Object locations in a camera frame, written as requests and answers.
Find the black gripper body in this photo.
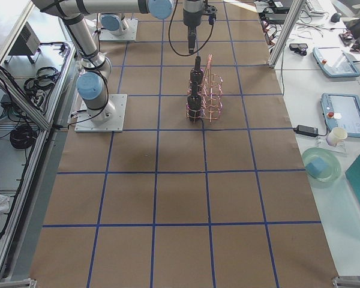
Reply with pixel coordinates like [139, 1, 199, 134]
[183, 0, 204, 27]

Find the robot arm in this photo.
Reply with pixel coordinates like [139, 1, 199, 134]
[100, 14, 128, 36]
[33, 0, 178, 131]

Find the dark wine bottle in basket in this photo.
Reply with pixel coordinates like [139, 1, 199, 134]
[187, 82, 202, 122]

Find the blue teach pendant far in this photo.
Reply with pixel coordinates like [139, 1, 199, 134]
[313, 47, 360, 78]

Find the blue teach pendant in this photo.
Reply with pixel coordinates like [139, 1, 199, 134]
[313, 47, 360, 78]
[320, 93, 360, 138]

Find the black power adapter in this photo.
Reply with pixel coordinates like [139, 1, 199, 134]
[293, 125, 319, 137]

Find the blue teach pendant near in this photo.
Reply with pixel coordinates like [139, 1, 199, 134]
[320, 93, 360, 138]

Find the white paper cup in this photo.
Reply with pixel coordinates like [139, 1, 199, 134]
[326, 127, 348, 146]

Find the green glass plate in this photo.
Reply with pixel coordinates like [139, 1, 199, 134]
[302, 148, 342, 182]

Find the blue foam cube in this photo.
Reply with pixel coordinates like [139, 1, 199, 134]
[305, 157, 329, 178]

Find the black braided cable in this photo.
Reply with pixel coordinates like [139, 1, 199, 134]
[167, 0, 215, 57]

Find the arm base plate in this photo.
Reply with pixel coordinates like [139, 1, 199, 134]
[100, 17, 139, 42]
[74, 94, 127, 133]

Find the copper wire wine basket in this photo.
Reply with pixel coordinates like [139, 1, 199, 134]
[186, 54, 223, 122]

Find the aluminium frame post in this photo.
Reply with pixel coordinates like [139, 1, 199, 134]
[268, 0, 305, 68]

